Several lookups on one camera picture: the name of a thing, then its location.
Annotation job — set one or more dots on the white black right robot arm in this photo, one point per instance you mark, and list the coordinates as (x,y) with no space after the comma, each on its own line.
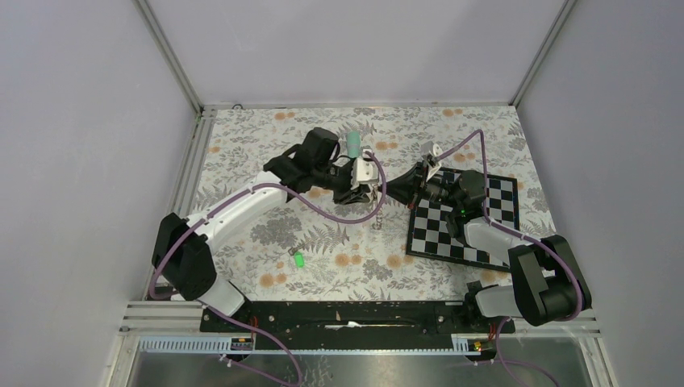
(547,284)

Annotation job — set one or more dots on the black white checkerboard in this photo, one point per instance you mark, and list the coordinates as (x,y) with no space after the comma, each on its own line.
(479,246)

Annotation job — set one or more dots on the teal rolling pin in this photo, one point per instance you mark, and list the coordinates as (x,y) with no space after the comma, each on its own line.
(353,144)

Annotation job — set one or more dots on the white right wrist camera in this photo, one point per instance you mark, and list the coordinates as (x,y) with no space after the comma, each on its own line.
(431,163)

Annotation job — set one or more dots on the white slotted cable duct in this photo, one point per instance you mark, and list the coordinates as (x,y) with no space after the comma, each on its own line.
(245,345)

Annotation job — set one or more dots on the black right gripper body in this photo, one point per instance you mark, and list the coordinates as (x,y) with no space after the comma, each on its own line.
(440,190)

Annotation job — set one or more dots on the floral patterned table mat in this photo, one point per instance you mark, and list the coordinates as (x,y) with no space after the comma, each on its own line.
(349,260)

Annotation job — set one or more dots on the silver carabiner keyring with chain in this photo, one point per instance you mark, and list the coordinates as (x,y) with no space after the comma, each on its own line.
(378,219)

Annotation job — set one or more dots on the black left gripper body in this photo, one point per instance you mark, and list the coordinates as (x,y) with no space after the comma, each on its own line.
(342,183)

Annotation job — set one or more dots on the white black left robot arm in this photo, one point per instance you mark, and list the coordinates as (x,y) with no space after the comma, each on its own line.
(184,247)

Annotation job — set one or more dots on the green key tag with key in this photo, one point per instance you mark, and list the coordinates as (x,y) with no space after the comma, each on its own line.
(296,253)

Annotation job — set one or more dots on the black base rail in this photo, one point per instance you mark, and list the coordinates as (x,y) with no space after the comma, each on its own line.
(358,323)

